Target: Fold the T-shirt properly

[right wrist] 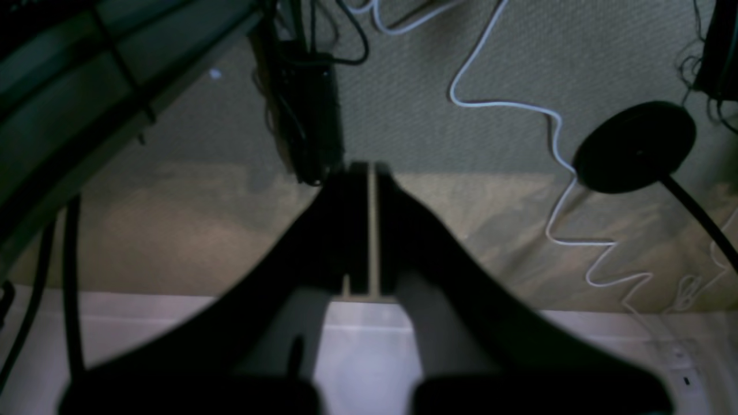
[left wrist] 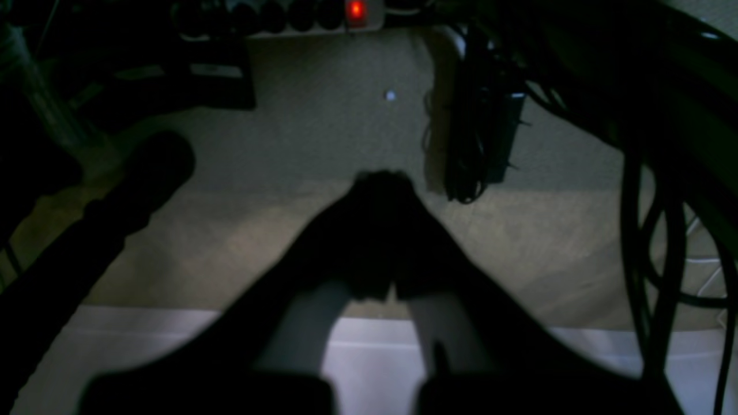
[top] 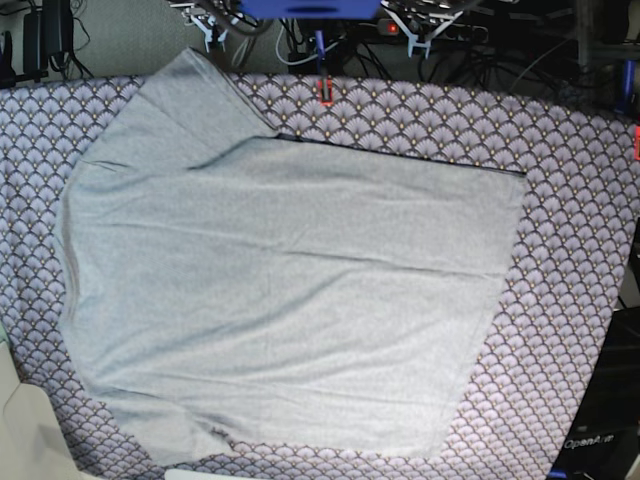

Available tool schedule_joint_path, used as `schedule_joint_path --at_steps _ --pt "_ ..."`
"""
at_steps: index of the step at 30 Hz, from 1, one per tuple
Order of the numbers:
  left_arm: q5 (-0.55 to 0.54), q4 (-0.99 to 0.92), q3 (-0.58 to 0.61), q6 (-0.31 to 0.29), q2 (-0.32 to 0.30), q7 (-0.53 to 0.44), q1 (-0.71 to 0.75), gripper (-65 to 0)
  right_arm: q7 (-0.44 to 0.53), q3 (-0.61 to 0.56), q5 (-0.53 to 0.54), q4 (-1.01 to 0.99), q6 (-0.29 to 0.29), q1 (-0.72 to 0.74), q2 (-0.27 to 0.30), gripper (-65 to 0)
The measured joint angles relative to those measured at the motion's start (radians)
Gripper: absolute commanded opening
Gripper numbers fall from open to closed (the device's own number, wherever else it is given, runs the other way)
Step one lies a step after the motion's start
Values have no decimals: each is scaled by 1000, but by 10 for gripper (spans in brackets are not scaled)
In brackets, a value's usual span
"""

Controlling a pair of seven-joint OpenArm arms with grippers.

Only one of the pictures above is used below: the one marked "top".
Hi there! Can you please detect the black OpenArm box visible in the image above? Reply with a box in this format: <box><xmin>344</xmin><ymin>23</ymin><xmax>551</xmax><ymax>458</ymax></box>
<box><xmin>562</xmin><ymin>307</ymin><xmax>640</xmax><ymax>480</ymax></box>

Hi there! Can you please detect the black power strip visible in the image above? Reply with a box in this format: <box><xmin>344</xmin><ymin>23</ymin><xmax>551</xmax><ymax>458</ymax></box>
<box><xmin>373</xmin><ymin>17</ymin><xmax>487</xmax><ymax>44</ymax></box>

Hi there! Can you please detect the white board at corner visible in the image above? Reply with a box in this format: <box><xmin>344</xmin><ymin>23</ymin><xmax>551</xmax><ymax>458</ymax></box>
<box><xmin>1</xmin><ymin>342</ymin><xmax>79</xmax><ymax>479</ymax></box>

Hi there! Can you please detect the light grey T-shirt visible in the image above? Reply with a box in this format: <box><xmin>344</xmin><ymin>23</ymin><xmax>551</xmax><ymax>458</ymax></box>
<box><xmin>54</xmin><ymin>50</ymin><xmax>528</xmax><ymax>465</ymax></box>

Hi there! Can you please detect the red black table clamp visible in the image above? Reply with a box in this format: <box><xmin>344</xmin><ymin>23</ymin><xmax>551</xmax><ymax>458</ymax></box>
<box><xmin>318</xmin><ymin>76</ymin><xmax>333</xmax><ymax>106</ymax></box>

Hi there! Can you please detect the fan-patterned purple tablecloth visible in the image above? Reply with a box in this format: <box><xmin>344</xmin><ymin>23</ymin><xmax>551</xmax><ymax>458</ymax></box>
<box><xmin>1</xmin><ymin>75</ymin><xmax>639</xmax><ymax>479</ymax></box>

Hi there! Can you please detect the red clamp at right edge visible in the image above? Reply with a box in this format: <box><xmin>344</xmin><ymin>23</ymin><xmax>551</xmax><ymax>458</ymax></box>
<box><xmin>634</xmin><ymin>125</ymin><xmax>640</xmax><ymax>161</ymax></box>

